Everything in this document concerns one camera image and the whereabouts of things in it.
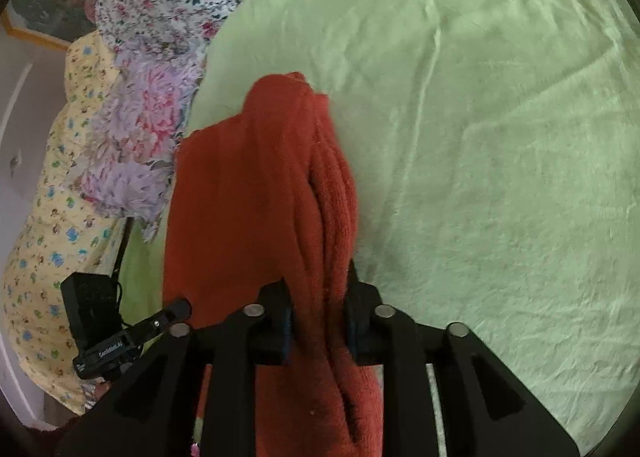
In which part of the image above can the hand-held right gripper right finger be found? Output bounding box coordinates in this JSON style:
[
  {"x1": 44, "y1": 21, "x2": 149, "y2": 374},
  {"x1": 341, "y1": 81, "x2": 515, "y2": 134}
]
[{"x1": 344, "y1": 259, "x2": 582, "y2": 457}]

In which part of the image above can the yellow patterned cloth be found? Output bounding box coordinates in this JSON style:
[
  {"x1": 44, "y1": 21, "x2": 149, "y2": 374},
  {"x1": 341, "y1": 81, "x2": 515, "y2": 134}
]
[{"x1": 1, "y1": 31, "x2": 132, "y2": 415}]

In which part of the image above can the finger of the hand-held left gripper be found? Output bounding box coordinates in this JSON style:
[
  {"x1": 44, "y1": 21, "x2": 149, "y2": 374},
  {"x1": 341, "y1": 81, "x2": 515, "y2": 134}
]
[{"x1": 131, "y1": 299, "x2": 193, "y2": 342}]

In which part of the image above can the orange knit sweater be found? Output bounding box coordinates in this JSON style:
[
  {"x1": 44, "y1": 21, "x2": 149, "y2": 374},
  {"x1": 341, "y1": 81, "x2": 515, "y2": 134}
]
[{"x1": 162, "y1": 70, "x2": 385, "y2": 457}]

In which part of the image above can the purple floral cloth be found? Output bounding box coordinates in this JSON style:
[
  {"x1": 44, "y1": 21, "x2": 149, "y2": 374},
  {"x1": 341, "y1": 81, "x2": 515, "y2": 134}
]
[{"x1": 80, "y1": 34, "x2": 208, "y2": 244}]

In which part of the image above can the green bed sheet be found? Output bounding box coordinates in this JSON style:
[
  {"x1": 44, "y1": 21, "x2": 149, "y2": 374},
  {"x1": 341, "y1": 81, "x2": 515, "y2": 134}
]
[{"x1": 117, "y1": 0, "x2": 640, "y2": 455}]

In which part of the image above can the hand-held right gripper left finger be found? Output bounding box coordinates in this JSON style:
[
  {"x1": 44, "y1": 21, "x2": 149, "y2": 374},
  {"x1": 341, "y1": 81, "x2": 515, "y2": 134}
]
[{"x1": 55, "y1": 279, "x2": 297, "y2": 457}]

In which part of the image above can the black cable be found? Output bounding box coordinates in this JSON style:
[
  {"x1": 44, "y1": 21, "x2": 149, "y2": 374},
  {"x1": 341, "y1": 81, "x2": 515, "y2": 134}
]
[{"x1": 111, "y1": 217, "x2": 135, "y2": 330}]

